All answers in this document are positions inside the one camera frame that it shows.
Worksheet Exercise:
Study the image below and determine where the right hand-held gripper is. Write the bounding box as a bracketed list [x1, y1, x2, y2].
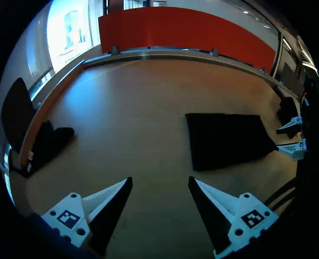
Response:
[275, 75, 319, 173]

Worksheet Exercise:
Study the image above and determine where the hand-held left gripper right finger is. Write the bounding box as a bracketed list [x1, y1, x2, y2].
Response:
[188, 176, 280, 259]

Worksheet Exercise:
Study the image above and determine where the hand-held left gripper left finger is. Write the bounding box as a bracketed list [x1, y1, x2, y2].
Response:
[41, 177, 133, 257]

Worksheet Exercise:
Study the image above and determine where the black towel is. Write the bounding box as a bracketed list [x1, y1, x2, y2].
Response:
[185, 113, 277, 172]

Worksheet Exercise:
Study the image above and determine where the stack of black towels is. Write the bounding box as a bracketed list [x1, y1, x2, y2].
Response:
[277, 96, 302, 140]

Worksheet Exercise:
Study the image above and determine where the heap of black towels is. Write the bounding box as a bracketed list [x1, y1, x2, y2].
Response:
[20, 120, 75, 179]

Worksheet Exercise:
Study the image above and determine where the black office chair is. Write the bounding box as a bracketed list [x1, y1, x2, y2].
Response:
[1, 77, 36, 153]

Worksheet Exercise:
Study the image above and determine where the red desk screen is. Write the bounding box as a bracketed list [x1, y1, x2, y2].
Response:
[98, 6, 277, 75]

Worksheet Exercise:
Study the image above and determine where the black cable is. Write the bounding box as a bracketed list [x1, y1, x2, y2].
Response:
[264, 180, 297, 211]

